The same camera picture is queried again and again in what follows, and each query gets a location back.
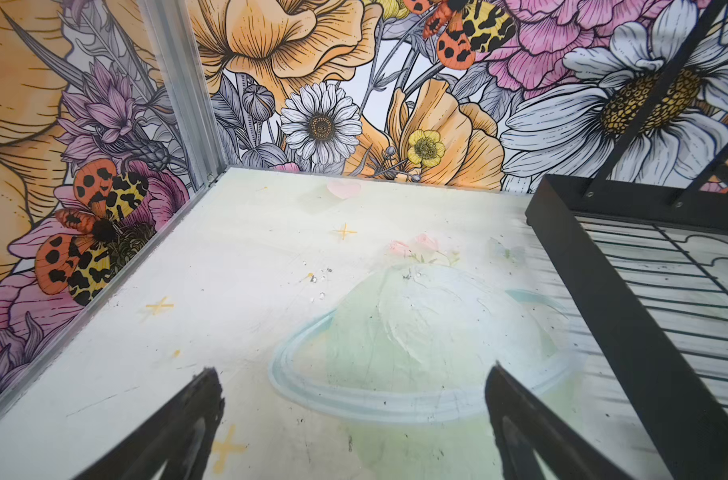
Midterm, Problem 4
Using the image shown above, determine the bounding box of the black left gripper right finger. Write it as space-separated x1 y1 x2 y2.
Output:
485 363 630 480

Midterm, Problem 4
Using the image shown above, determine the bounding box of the black wire dish rack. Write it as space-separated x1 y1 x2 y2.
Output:
506 1 728 479

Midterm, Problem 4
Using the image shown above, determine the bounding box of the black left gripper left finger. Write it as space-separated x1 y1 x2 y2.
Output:
77 367 225 479

